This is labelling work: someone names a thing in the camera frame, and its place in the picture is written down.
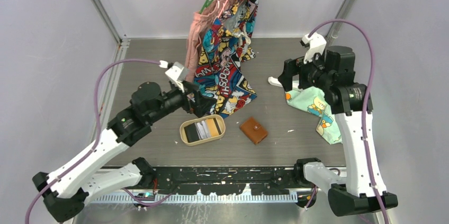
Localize gold numbered credit card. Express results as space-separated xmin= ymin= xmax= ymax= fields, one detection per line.
xmin=205 ymin=118 xmax=222 ymax=138

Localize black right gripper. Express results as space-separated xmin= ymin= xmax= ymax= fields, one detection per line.
xmin=278 ymin=48 xmax=334 ymax=92

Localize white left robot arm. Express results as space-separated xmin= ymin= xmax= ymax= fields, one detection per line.
xmin=32 ymin=81 xmax=217 ymax=222

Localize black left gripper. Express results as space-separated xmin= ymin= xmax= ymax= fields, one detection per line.
xmin=147 ymin=80 xmax=217 ymax=124

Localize mint green cartoon cloth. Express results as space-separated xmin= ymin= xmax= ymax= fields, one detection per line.
xmin=285 ymin=87 xmax=342 ymax=145

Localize pink hanging garment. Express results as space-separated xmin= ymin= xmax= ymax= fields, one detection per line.
xmin=184 ymin=1 xmax=215 ymax=82

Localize stack of dark cards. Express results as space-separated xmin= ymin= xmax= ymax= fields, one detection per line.
xmin=184 ymin=121 xmax=208 ymax=143

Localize colourful comic print shorts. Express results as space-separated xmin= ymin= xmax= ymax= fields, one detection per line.
xmin=193 ymin=0 xmax=259 ymax=118

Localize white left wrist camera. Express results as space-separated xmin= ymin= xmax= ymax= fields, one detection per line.
xmin=165 ymin=62 xmax=188 ymax=93

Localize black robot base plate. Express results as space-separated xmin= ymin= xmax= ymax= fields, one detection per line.
xmin=121 ymin=166 xmax=329 ymax=197

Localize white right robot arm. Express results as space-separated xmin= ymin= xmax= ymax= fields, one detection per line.
xmin=278 ymin=46 xmax=398 ymax=217

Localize brown leather card holder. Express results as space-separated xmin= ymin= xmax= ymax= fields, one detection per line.
xmin=239 ymin=117 xmax=268 ymax=145

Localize beige oval card tray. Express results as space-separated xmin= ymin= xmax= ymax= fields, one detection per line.
xmin=179 ymin=114 xmax=226 ymax=146

